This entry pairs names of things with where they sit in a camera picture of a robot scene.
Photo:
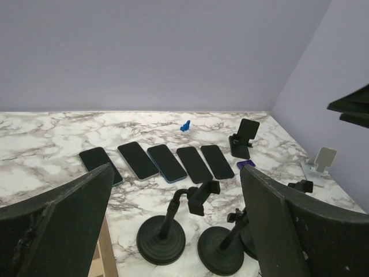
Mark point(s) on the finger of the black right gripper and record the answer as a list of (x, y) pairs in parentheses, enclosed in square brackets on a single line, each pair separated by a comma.
[(354, 107)]

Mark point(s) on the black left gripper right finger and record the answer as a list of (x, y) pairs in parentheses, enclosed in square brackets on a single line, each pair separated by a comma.
[(297, 235)]

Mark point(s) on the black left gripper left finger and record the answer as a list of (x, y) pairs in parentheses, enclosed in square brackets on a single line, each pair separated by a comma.
[(55, 233)]

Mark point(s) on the tall black round phone stand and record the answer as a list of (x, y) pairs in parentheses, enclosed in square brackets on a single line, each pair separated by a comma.
[(245, 236)]

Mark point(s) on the teal smartphone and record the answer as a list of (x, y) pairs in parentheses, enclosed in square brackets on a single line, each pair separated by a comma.
[(95, 157)]

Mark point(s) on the black smartphone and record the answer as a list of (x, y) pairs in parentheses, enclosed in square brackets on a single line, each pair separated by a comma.
[(217, 162), (194, 165), (138, 160)]

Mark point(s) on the black round-base phone stand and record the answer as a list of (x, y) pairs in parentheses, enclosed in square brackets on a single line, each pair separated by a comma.
[(161, 239)]

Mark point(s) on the blue-edged smartphone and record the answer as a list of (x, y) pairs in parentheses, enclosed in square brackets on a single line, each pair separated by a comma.
[(166, 162)]

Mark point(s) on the silver phone stand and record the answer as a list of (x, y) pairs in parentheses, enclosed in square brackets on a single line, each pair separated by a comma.
[(315, 167)]

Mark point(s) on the black folding phone stand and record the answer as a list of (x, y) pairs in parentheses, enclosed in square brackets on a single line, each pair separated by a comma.
[(240, 142)]

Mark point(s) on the wooden chessboard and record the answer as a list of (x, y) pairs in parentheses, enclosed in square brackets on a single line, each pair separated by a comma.
[(103, 262)]

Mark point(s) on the purple rectangular plate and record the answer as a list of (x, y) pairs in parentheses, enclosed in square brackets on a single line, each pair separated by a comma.
[(245, 163)]

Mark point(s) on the blue plastic piece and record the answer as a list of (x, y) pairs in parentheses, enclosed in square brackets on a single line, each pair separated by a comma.
[(186, 126)]

